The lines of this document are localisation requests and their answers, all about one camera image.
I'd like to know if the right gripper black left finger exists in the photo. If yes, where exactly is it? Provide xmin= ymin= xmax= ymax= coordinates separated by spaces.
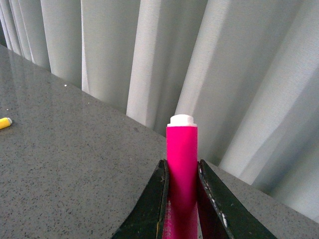
xmin=112 ymin=160 xmax=169 ymax=239

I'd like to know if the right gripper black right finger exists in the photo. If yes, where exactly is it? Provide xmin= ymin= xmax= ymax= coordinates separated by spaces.
xmin=197 ymin=160 xmax=276 ymax=239

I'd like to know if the pink highlighter pen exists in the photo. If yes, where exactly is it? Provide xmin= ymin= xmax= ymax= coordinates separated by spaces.
xmin=162 ymin=115 xmax=198 ymax=239

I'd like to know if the white pleated curtain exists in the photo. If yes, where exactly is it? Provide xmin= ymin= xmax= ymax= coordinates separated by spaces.
xmin=0 ymin=0 xmax=319 ymax=221

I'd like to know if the yellow highlighter pen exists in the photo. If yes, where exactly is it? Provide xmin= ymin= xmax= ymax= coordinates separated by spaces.
xmin=0 ymin=118 xmax=12 ymax=129

